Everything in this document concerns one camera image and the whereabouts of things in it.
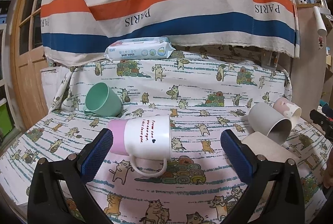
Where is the white pink handled mug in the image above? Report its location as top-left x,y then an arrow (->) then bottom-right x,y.
108,115 -> 171,178

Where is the cat print bedsheet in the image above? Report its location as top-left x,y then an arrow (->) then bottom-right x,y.
0,44 -> 330,224

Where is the white lint roller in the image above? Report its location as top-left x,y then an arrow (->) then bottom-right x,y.
313,6 -> 327,36

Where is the striped Paris blanket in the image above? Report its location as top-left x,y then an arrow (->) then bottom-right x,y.
41,0 -> 300,66

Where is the wooden glass door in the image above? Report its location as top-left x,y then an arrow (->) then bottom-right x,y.
11,0 -> 47,129

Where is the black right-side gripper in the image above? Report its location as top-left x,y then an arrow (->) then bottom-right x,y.
310,110 -> 333,142

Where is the green plastic cup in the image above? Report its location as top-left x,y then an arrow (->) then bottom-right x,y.
83,83 -> 122,117

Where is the pink white patterned cup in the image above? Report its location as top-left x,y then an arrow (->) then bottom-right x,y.
273,97 -> 302,129

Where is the wooden side cabinet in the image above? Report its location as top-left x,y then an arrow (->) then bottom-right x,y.
291,4 -> 332,122

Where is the baby wipes pack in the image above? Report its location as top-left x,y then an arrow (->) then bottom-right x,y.
104,37 -> 175,61

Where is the beige square cup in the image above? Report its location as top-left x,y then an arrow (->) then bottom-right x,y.
241,132 -> 299,163

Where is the grey cylindrical cup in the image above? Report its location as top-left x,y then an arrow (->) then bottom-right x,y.
248,103 -> 292,145

